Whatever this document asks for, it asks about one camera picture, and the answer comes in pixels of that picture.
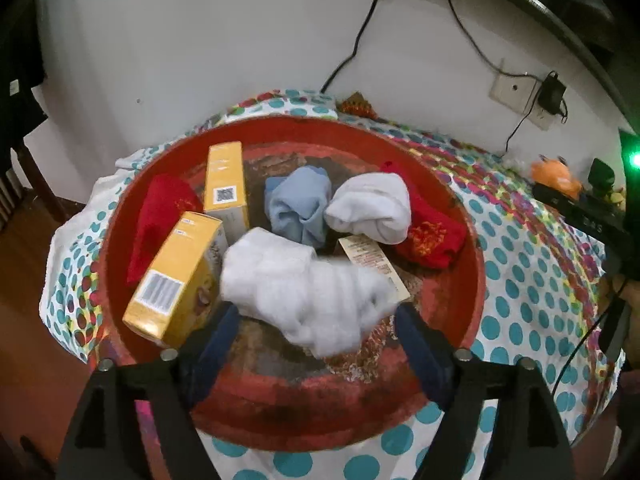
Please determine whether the round red worn tray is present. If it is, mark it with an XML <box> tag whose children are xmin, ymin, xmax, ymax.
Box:
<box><xmin>96</xmin><ymin>116</ymin><xmax>487</xmax><ymax>453</ymax></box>

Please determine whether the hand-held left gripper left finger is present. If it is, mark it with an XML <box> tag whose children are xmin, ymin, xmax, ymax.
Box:
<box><xmin>56</xmin><ymin>302</ymin><xmax>242</xmax><ymax>480</ymax></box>

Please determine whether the beige printed packet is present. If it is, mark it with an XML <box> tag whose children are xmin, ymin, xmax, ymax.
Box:
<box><xmin>337</xmin><ymin>234</ymin><xmax>414</xmax><ymax>307</ymax></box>

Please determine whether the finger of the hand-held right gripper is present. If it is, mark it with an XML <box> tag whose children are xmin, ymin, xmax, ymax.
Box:
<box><xmin>532</xmin><ymin>182</ymin><xmax>634</xmax><ymax>252</ymax></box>

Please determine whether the white sock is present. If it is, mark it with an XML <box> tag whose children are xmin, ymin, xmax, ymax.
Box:
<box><xmin>324</xmin><ymin>172</ymin><xmax>412</xmax><ymax>246</ymax></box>
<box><xmin>220</xmin><ymin>226</ymin><xmax>397</xmax><ymax>360</ymax></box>

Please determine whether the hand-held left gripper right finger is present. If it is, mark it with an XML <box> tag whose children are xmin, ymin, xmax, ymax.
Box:
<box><xmin>395</xmin><ymin>304</ymin><xmax>576</xmax><ymax>480</ymax></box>

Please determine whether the polka dot tablecloth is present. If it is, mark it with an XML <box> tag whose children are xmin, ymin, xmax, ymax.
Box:
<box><xmin>40</xmin><ymin>89</ymin><xmax>629</xmax><ymax>480</ymax></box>

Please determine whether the yellow box with barcode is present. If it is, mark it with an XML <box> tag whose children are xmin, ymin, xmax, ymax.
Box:
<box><xmin>122</xmin><ymin>211</ymin><xmax>227</xmax><ymax>349</ymax></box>

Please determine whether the dark hanging clothing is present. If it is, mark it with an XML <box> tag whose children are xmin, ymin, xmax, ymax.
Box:
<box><xmin>0</xmin><ymin>25</ymin><xmax>49</xmax><ymax>147</ymax></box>

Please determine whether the person's right hand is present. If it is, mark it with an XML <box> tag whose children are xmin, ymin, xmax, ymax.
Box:
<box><xmin>602</xmin><ymin>271</ymin><xmax>640</xmax><ymax>313</ymax></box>

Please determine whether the thick black power cable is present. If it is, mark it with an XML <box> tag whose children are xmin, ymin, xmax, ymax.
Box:
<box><xmin>320</xmin><ymin>0</ymin><xmax>414</xmax><ymax>94</ymax></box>

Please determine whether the red sock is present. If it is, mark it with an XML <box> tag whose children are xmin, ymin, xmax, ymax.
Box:
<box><xmin>380</xmin><ymin>160</ymin><xmax>469</xmax><ymax>270</ymax></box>
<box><xmin>125</xmin><ymin>174</ymin><xmax>205</xmax><ymax>288</ymax></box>

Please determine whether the small red gold ornament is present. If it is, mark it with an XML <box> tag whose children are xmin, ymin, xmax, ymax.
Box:
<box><xmin>340</xmin><ymin>91</ymin><xmax>377</xmax><ymax>119</ymax></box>

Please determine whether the yellow box with square code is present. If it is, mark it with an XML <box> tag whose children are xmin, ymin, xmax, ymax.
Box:
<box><xmin>202</xmin><ymin>141</ymin><xmax>251</xmax><ymax>244</ymax></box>

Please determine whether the light blue sock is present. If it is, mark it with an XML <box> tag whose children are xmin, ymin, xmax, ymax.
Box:
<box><xmin>264</xmin><ymin>166</ymin><xmax>332</xmax><ymax>250</ymax></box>

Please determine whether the small black device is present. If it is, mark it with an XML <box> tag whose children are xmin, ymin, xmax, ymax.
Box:
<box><xmin>587</xmin><ymin>158</ymin><xmax>617</xmax><ymax>196</ymax></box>

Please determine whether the thin black charger cable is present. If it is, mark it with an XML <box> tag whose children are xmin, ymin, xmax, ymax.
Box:
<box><xmin>504</xmin><ymin>105</ymin><xmax>540</xmax><ymax>155</ymax></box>

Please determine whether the white wall socket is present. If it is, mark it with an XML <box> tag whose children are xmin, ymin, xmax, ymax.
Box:
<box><xmin>488</xmin><ymin>71</ymin><xmax>557</xmax><ymax>132</ymax></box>

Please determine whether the wooden chair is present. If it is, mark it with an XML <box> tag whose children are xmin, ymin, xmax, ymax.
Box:
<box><xmin>0</xmin><ymin>135</ymin><xmax>67</xmax><ymax>232</ymax></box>

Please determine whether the thin black wall cable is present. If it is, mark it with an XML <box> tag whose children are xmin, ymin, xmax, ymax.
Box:
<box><xmin>443</xmin><ymin>0</ymin><xmax>547</xmax><ymax>81</ymax></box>

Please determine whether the black plug charger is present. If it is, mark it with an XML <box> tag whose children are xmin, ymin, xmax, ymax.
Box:
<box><xmin>537</xmin><ymin>71</ymin><xmax>569</xmax><ymax>124</ymax></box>

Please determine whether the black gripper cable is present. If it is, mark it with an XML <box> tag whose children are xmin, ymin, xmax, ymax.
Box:
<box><xmin>549</xmin><ymin>300</ymin><xmax>627</xmax><ymax>397</ymax></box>

